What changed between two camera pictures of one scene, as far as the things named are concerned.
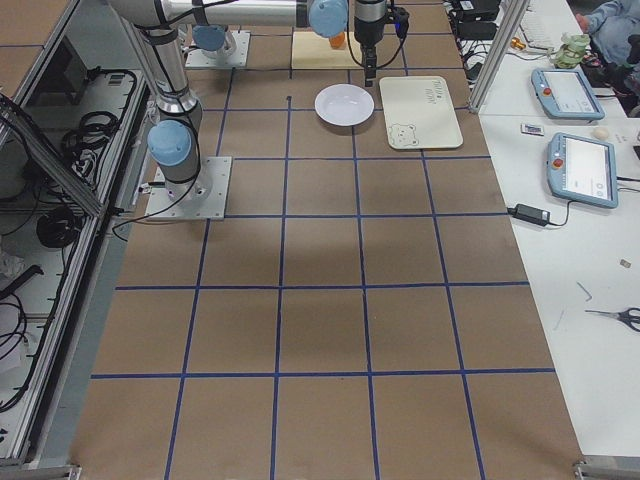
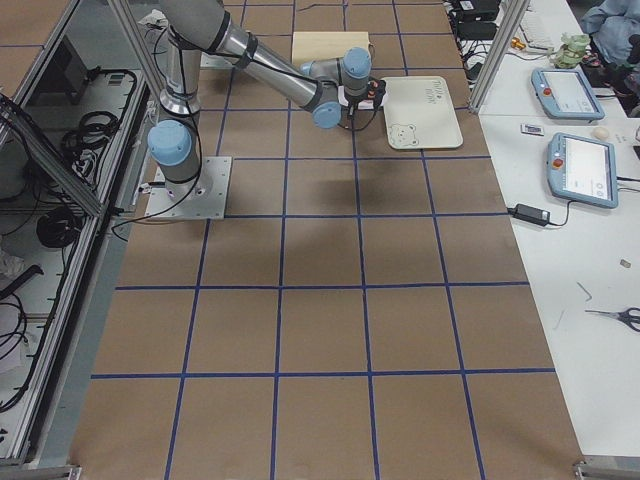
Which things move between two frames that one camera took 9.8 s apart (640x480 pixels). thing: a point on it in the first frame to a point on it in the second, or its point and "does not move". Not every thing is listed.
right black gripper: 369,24 to 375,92
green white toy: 571,50 does not move
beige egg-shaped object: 601,134 does not move
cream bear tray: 420,113 does not move
